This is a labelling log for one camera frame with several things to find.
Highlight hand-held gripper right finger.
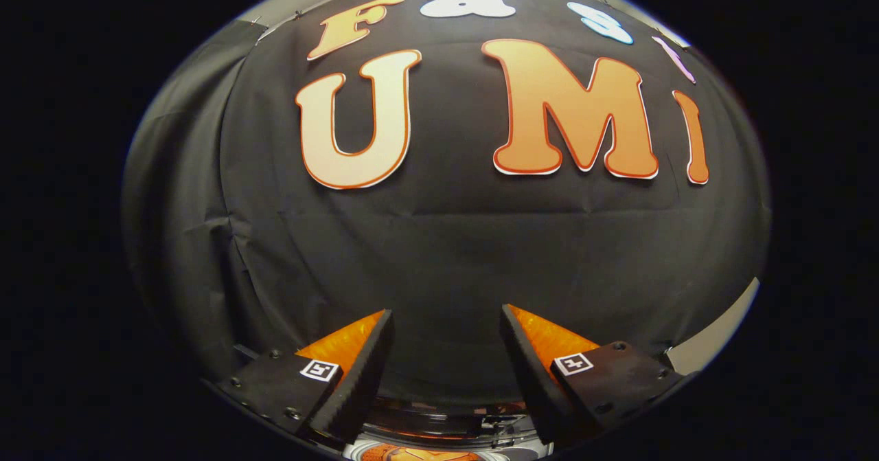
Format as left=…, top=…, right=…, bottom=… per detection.
left=499, top=304, right=685, bottom=446

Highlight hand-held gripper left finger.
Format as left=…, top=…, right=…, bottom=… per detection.
left=215, top=309, right=396, bottom=447

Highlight grey washing machine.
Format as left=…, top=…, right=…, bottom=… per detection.
left=340, top=406, right=556, bottom=461

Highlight yellow polo shirt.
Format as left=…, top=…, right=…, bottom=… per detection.
left=361, top=444, right=481, bottom=461

